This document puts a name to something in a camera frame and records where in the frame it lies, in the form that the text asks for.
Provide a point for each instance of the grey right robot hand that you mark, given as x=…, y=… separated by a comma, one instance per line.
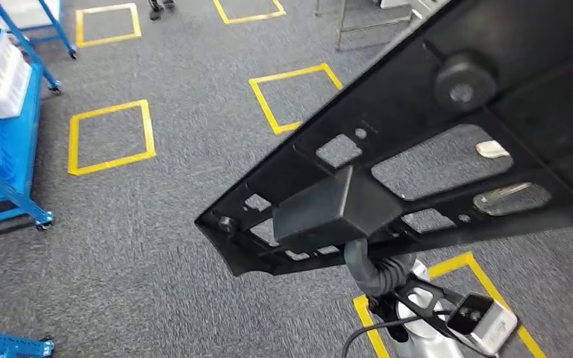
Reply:
x=358, y=264

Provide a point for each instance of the black plastic plate bracket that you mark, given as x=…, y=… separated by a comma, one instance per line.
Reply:
x=415, y=113

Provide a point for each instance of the yellow floor tape square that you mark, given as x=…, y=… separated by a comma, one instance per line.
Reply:
x=264, y=104
x=484, y=281
x=73, y=143

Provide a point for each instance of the white divided plastic bin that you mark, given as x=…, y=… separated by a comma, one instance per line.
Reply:
x=4, y=79

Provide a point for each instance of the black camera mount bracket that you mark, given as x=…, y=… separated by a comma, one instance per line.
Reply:
x=415, y=289

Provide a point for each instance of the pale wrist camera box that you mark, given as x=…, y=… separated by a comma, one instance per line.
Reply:
x=489, y=328

